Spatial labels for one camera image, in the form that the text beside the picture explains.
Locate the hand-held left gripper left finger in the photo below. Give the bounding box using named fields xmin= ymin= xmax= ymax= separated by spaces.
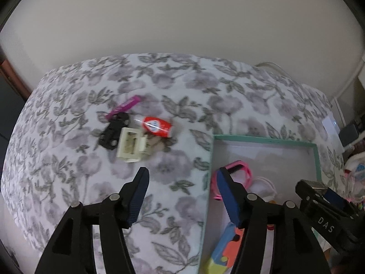
xmin=34 ymin=166 xmax=150 ymax=274

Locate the teal-edged white box tray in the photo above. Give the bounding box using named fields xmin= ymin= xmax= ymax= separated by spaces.
xmin=198 ymin=134 xmax=323 ymax=274

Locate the grey floral blanket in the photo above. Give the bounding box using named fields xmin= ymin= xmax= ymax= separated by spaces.
xmin=0 ymin=53 xmax=346 ymax=274

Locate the black toy car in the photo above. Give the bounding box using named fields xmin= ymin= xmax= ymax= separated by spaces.
xmin=98 ymin=112 xmax=130 ymax=150

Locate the clear plastic bag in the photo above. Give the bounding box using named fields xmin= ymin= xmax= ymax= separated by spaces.
xmin=344 ymin=151 xmax=365 ymax=198

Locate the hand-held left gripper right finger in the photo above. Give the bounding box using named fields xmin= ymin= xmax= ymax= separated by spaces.
xmin=215 ymin=167 xmax=331 ymax=274

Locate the white cable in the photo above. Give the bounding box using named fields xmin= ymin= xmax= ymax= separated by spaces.
xmin=254 ymin=61 xmax=292 ymax=76

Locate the white tape roll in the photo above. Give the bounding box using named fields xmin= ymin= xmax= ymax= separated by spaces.
xmin=251 ymin=176 xmax=278 ymax=203

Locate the magenta stick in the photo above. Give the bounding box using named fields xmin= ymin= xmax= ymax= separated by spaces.
xmin=105 ymin=95 xmax=142 ymax=120

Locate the red snack packet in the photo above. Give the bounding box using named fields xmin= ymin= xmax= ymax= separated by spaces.
xmin=137 ymin=116 xmax=174 ymax=139

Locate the pink carabiner ring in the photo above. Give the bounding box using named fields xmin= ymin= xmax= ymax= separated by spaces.
xmin=212 ymin=161 xmax=253 ymax=201

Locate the dark wooden furniture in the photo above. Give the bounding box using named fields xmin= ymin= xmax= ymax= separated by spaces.
xmin=0 ymin=59 xmax=32 ymax=138

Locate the orange blue yellow toy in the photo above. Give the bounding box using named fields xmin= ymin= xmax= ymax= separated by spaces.
xmin=206 ymin=222 xmax=246 ymax=274

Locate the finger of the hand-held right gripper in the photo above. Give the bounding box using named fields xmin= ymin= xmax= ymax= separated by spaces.
xmin=295 ymin=179 xmax=359 ymax=216

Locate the black power adapter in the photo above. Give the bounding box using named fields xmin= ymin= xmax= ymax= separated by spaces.
xmin=339 ymin=124 xmax=363 ymax=147

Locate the cream plastic frame piece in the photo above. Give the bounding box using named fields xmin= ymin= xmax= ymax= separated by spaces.
xmin=117 ymin=127 xmax=151 ymax=164

